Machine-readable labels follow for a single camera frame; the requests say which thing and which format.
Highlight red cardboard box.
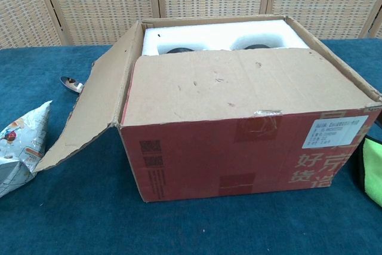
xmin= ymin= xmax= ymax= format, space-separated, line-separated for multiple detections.
xmin=31 ymin=14 xmax=382 ymax=205

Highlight large black bowl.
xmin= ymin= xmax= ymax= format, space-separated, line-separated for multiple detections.
xmin=164 ymin=47 xmax=195 ymax=56

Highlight white foam insert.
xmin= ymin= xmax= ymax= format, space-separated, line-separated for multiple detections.
xmin=142 ymin=19 xmax=310 ymax=56

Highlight crumpled white snack bag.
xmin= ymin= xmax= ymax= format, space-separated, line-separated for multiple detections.
xmin=0 ymin=100 xmax=54 ymax=199

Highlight blue table carpet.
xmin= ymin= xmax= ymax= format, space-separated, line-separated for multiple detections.
xmin=0 ymin=38 xmax=382 ymax=255

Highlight green cloth black trim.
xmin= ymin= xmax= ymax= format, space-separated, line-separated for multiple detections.
xmin=356 ymin=137 xmax=382 ymax=201

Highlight steel ladle orange handle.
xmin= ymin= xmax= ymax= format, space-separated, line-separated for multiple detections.
xmin=59 ymin=76 xmax=84 ymax=96

